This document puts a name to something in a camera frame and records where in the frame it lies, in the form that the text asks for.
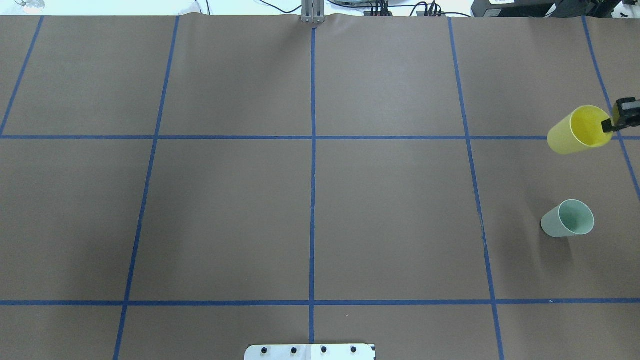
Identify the aluminium frame post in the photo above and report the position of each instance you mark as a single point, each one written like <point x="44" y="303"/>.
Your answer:
<point x="313" y="12"/>

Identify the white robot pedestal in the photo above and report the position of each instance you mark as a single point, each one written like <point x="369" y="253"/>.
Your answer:
<point x="326" y="351"/>

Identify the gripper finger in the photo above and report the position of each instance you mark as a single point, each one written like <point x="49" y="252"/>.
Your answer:
<point x="626" y="114"/>

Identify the yellow plastic cup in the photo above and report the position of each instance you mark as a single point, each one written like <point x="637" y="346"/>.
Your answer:
<point x="579" y="131"/>

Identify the green plastic cup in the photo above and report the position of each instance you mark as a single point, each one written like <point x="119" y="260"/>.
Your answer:
<point x="568" y="219"/>

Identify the brown paper table mat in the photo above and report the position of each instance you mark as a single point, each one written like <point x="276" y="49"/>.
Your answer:
<point x="184" y="187"/>

